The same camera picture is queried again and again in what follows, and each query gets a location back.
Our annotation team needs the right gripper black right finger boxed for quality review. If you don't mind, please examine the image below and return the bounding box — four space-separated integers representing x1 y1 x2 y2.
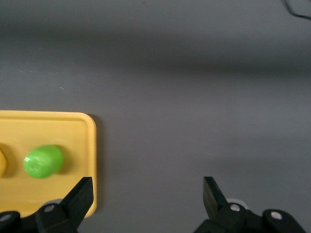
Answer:
193 176 268 233

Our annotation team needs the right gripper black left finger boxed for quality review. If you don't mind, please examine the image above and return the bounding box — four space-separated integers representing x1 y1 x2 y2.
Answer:
35 176 95 233

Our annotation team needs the green apple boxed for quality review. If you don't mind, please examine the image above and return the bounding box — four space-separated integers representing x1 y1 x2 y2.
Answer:
23 145 65 180

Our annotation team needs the yellow-brown potato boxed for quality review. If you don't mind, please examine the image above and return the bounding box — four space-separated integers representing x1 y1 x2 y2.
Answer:
0 143 8 178

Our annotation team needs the yellow rectangular tray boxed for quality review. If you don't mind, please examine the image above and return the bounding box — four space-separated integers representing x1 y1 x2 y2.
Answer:
0 110 98 218

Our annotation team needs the loose thin black cable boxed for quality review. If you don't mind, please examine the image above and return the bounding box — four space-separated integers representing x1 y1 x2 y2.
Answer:
283 0 311 19

